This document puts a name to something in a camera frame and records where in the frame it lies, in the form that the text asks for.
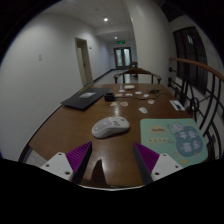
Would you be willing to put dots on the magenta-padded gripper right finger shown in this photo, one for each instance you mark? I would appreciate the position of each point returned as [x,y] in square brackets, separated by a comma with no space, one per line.
[165,165]

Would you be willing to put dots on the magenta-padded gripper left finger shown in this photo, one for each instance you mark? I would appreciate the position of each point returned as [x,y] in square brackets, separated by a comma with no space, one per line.
[56,165]

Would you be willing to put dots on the white perforated computer mouse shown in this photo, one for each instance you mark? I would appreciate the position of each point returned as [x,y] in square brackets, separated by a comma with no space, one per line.
[110,127]

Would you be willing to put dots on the teal printed mouse pad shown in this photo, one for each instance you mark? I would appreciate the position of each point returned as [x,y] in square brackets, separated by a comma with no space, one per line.
[166,140]

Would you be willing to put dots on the small white card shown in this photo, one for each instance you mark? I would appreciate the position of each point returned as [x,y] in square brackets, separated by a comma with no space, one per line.
[121,90]
[138,92]
[118,95]
[145,95]
[129,94]
[143,110]

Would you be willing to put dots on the white booklet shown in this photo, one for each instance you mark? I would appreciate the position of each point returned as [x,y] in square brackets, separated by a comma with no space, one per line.
[177,105]

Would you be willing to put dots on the small white red sticker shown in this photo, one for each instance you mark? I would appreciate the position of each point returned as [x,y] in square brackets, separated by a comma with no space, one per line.
[150,101]

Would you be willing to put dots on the black closed laptop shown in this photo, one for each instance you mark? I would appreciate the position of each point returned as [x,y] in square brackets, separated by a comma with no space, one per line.
[85,97]

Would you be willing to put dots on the small orange sticker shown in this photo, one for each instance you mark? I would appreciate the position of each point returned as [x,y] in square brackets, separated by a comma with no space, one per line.
[113,104]
[123,104]

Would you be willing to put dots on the small black box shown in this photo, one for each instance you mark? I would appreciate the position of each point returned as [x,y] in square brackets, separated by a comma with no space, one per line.
[109,97]

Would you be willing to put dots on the flat white box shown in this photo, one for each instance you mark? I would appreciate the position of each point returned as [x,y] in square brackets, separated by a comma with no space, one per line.
[129,87]

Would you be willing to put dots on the wooden armchair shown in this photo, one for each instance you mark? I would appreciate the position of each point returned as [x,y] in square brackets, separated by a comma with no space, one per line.
[137,71]

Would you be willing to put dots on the black railing with wooden handrail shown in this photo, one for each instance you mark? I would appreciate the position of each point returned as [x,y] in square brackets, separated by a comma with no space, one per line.
[196,65]

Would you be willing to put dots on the dark wooden chair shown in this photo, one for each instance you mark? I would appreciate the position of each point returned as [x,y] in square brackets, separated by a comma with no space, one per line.
[133,63]

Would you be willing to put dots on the white side door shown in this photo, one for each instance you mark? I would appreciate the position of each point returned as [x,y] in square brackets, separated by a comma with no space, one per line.
[83,61]

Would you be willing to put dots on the dark framed window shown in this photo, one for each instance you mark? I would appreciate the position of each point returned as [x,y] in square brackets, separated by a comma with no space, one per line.
[191,56]

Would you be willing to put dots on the glass double door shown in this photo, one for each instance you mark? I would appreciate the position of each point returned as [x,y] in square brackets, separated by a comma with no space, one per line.
[122,58]

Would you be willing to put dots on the green exit sign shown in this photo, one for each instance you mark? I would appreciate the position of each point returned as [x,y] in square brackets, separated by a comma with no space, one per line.
[121,42]

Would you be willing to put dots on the ceiling lights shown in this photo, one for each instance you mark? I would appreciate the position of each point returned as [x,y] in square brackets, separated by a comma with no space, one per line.
[105,19]

